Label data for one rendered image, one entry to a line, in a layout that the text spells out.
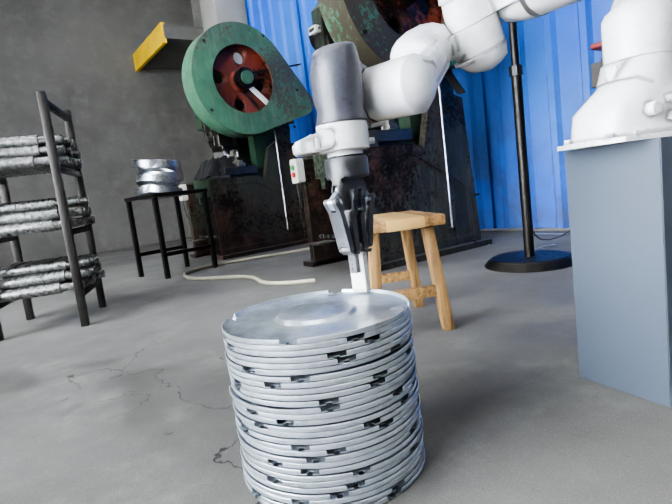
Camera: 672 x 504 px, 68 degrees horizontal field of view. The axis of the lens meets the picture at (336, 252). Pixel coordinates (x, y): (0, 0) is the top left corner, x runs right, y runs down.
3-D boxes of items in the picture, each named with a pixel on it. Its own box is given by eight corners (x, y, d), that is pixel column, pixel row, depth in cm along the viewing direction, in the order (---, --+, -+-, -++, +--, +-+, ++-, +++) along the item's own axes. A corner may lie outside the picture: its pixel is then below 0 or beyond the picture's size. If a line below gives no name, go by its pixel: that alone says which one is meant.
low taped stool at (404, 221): (354, 315, 171) (342, 218, 167) (421, 305, 174) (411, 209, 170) (373, 344, 137) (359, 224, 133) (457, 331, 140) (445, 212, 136)
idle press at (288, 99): (222, 264, 358) (183, 11, 336) (172, 259, 435) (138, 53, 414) (376, 232, 452) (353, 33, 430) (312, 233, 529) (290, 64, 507)
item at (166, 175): (166, 279, 315) (145, 153, 305) (133, 277, 346) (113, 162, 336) (219, 266, 344) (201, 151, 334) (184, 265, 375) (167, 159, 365)
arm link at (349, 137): (376, 119, 85) (380, 151, 86) (319, 132, 93) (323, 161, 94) (334, 117, 75) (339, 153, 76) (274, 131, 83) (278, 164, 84)
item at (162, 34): (163, 42, 561) (159, 17, 558) (135, 71, 663) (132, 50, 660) (238, 47, 614) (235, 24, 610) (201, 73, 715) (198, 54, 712)
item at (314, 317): (401, 339, 61) (400, 333, 61) (186, 350, 67) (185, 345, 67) (414, 287, 89) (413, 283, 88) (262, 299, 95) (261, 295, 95)
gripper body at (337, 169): (349, 153, 80) (356, 210, 81) (376, 152, 86) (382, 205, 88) (312, 159, 84) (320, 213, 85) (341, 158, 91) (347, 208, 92)
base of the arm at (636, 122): (636, 139, 75) (632, 43, 73) (538, 154, 92) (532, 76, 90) (722, 130, 84) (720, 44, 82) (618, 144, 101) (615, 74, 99)
